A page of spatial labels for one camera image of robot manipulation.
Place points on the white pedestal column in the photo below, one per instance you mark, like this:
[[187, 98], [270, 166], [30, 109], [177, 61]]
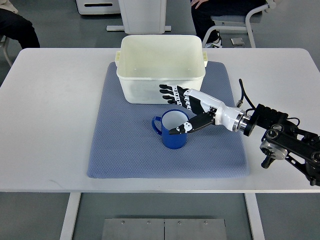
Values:
[[142, 17]]

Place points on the small grey floor plate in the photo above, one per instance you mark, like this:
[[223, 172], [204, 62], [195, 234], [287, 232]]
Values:
[[237, 41]]

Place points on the white office chair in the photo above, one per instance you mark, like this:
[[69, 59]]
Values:
[[241, 22]]

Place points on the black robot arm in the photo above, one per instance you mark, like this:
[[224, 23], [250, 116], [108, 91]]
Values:
[[283, 139]]

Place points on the white cabinet with slot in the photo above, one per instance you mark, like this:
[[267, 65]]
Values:
[[98, 7]]

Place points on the seated person right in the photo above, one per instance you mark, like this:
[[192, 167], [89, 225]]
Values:
[[203, 10]]

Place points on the right table leg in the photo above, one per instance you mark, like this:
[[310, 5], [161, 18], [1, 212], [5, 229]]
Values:
[[254, 217]]

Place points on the table leg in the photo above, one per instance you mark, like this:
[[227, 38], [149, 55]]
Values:
[[254, 217], [70, 216]]

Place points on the seated person left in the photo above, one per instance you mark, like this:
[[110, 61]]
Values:
[[16, 27]]

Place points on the seated person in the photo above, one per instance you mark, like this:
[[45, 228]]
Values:
[[16, 27], [203, 10]]

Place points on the grey chair left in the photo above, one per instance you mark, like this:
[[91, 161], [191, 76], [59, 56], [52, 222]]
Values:
[[4, 43]]

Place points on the left table leg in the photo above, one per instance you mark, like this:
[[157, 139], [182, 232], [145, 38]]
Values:
[[70, 216]]

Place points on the blue mug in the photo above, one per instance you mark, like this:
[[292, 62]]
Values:
[[171, 119]]

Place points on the white plastic box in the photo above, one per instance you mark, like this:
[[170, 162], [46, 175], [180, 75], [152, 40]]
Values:
[[144, 62]]

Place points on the blue textured mat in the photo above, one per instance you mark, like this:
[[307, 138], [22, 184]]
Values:
[[125, 145]]

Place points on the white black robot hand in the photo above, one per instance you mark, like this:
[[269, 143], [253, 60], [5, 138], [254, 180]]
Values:
[[207, 109]]

